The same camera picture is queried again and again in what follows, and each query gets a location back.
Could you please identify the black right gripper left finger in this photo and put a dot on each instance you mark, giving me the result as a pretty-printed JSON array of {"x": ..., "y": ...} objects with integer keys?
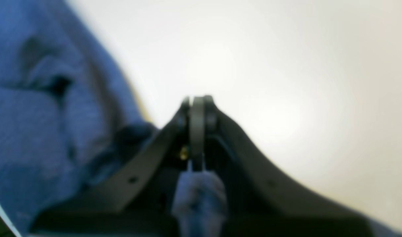
[{"x": 137, "y": 200}]

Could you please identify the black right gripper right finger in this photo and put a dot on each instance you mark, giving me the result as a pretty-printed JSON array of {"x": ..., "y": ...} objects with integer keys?
[{"x": 263, "y": 201}]

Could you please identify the blue grey T-shirt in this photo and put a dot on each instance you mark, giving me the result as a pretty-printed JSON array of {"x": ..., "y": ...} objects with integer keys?
[{"x": 68, "y": 121}]

